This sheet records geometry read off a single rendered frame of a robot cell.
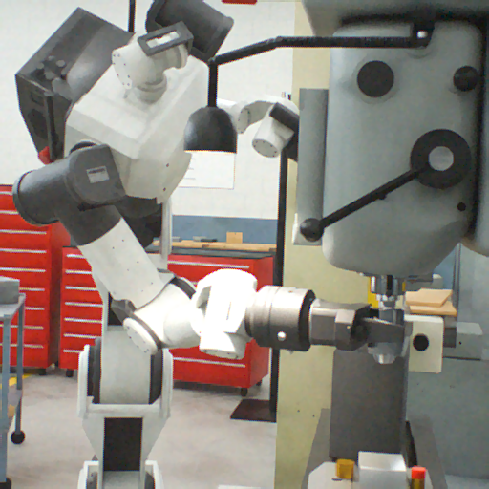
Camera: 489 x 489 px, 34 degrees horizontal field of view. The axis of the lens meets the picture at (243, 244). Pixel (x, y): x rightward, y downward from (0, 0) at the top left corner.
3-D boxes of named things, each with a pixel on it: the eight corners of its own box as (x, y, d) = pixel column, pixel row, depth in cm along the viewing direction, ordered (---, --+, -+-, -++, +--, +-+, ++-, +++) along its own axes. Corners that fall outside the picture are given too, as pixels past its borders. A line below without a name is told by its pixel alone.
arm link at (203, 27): (141, 44, 159) (159, 8, 146) (161, 12, 162) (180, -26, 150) (191, 76, 161) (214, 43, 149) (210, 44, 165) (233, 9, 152)
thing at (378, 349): (408, 354, 108) (411, 314, 108) (392, 359, 104) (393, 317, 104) (377, 350, 111) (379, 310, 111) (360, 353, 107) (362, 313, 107)
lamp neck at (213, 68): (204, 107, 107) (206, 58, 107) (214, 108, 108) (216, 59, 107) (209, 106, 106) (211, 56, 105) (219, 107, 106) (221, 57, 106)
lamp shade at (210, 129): (175, 152, 108) (176, 106, 108) (222, 155, 112) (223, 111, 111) (197, 150, 102) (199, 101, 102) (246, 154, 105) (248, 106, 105)
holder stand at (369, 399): (327, 457, 138) (332, 343, 137) (343, 424, 159) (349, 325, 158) (398, 465, 135) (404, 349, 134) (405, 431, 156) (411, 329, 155)
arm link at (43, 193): (56, 254, 136) (9, 188, 131) (83, 226, 142) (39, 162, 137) (104, 238, 129) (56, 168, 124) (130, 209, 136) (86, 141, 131)
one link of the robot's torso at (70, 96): (7, 200, 160) (-15, 82, 129) (98, 90, 176) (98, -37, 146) (136, 268, 156) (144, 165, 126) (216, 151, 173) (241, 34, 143)
